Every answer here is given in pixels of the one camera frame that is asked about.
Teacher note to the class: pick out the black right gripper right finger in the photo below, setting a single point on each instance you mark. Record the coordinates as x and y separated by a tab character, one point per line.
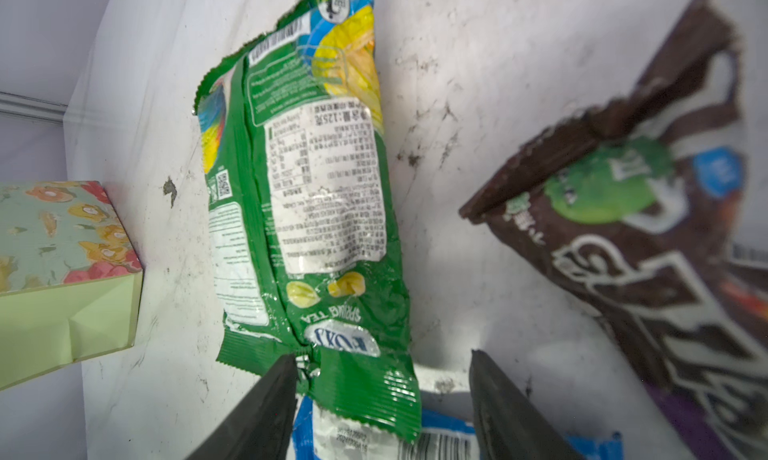
506	423

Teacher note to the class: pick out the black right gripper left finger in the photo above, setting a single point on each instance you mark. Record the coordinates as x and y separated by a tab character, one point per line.
260	426

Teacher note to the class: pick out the small blue box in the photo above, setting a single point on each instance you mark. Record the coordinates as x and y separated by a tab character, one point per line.
318	434

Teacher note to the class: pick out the white green paper bag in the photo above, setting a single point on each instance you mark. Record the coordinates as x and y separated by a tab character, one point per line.
70	278

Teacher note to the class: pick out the green snack packet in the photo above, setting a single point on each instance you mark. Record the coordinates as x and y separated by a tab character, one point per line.
306	254

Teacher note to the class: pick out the purple chocolate bar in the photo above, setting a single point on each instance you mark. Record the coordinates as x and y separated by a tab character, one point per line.
633	208

